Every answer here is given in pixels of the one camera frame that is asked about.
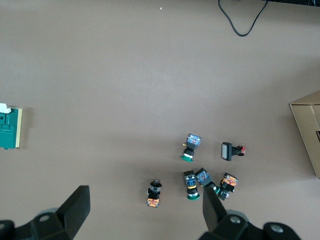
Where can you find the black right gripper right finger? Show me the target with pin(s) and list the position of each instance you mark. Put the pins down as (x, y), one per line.
(215, 220)

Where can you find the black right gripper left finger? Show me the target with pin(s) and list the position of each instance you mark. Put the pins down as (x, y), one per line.
(75, 215)

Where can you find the green load switch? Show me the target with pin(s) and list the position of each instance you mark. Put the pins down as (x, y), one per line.
(7, 130)

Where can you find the green pushbutton black block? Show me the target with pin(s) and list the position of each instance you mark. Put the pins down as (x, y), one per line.
(191, 182)

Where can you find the green pushbutton blue block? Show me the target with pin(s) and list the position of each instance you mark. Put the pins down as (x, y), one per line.
(192, 142)
(203, 176)

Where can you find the black rectangular pushbutton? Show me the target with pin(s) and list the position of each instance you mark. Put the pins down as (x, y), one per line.
(226, 151)

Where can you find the brown cardboard box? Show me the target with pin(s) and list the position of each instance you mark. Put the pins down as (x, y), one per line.
(308, 125)

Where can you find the black selector switch orange block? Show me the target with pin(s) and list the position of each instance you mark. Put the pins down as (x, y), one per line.
(153, 193)

